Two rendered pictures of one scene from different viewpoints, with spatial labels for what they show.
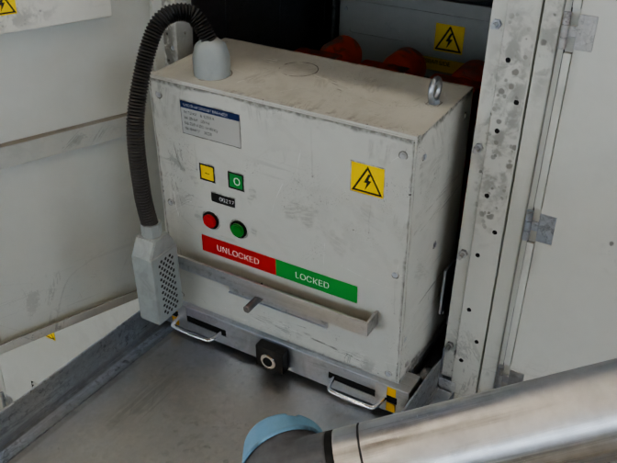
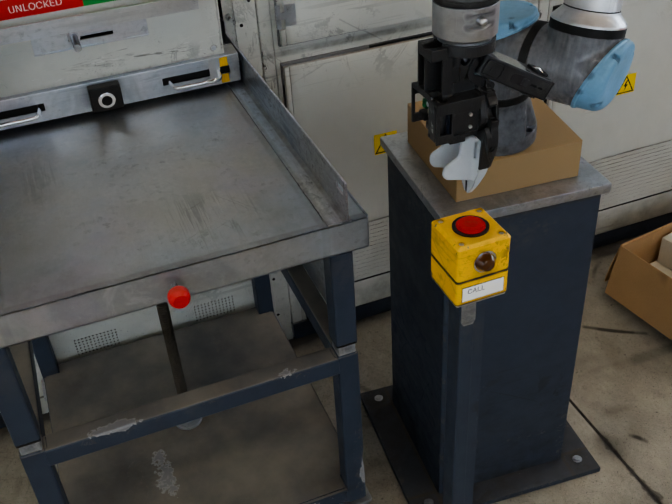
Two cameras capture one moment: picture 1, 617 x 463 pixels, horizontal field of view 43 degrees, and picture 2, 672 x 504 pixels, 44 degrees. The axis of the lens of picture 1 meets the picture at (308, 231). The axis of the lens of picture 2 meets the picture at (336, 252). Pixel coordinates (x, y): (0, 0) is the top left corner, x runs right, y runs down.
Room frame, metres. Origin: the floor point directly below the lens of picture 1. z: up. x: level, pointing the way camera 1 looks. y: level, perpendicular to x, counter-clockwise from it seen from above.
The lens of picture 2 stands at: (-0.14, 0.90, 1.54)
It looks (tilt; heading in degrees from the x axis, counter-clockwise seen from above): 36 degrees down; 311
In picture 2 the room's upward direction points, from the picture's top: 4 degrees counter-clockwise
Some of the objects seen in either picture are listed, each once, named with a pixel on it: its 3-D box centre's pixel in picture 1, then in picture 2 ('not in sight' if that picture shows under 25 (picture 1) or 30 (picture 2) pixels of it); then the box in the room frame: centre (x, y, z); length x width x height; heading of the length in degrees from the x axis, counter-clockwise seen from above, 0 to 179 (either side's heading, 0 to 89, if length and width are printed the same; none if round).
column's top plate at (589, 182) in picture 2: not in sight; (488, 162); (0.53, -0.31, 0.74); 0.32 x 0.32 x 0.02; 56
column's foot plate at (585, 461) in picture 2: not in sight; (473, 429); (0.53, -0.31, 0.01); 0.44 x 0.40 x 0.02; 56
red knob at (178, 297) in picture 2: not in sight; (177, 293); (0.66, 0.34, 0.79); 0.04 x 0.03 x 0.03; 150
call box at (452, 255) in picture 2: not in sight; (469, 256); (0.33, 0.09, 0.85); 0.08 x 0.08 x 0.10; 60
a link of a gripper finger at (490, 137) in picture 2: not in sight; (482, 134); (0.31, 0.10, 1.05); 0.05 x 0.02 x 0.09; 149
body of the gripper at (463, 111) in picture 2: not in sight; (457, 85); (0.34, 0.11, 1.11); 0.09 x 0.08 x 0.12; 59
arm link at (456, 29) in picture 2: not in sight; (466, 18); (0.33, 0.11, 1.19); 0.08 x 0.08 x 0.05
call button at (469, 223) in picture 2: not in sight; (470, 228); (0.33, 0.09, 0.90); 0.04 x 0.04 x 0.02
